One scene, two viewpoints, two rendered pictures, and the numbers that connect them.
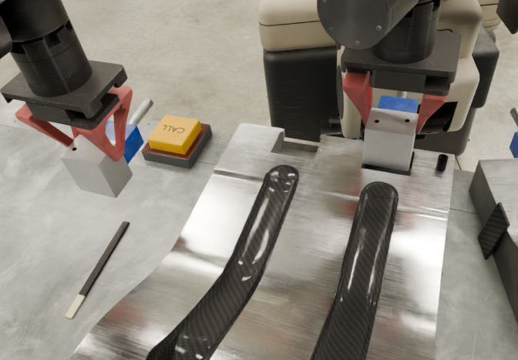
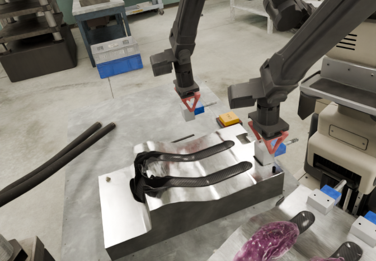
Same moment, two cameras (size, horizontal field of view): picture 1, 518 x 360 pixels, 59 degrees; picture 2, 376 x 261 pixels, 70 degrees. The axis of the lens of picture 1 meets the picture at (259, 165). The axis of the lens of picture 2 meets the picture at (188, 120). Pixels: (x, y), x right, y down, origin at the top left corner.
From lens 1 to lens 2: 0.51 m
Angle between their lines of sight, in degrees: 39
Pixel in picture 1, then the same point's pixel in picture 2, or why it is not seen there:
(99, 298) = not seen: hidden behind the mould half
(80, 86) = (186, 87)
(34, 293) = (160, 136)
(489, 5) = not seen: outside the picture
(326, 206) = (229, 158)
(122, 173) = (191, 116)
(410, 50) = (261, 119)
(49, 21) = (183, 69)
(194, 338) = (164, 157)
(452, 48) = (279, 127)
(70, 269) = (172, 137)
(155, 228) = not seen: hidden behind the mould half
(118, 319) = (156, 143)
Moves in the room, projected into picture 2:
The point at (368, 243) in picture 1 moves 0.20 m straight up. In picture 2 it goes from (228, 174) to (224, 116)
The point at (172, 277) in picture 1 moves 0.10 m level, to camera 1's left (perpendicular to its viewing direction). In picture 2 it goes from (177, 146) to (157, 135)
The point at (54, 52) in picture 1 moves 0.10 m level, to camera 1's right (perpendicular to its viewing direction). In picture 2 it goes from (182, 76) to (205, 84)
